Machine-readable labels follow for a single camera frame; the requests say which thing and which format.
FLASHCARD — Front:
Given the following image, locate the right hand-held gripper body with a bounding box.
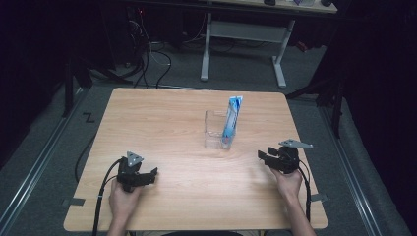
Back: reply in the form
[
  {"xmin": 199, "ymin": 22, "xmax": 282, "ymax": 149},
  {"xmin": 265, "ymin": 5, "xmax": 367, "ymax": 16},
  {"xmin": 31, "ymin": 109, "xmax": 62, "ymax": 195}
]
[{"xmin": 271, "ymin": 139, "xmax": 314, "ymax": 175}]

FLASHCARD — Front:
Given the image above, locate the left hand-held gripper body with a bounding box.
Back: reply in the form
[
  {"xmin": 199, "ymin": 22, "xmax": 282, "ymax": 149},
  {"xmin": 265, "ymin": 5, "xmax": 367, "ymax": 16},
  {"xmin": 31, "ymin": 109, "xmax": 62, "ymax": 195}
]
[{"xmin": 116, "ymin": 150, "xmax": 148, "ymax": 193}]

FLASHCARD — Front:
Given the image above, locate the person's right hand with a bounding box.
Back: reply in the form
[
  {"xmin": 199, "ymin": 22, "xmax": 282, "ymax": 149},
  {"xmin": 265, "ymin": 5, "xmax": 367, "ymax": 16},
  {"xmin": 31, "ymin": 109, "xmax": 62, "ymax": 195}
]
[{"xmin": 269, "ymin": 166, "xmax": 304, "ymax": 205}]

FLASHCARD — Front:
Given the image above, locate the person's left hand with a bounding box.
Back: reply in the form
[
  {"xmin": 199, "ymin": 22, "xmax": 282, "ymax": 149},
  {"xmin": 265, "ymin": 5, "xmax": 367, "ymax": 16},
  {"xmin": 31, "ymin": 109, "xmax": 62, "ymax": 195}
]
[{"xmin": 108, "ymin": 178, "xmax": 144, "ymax": 224}]

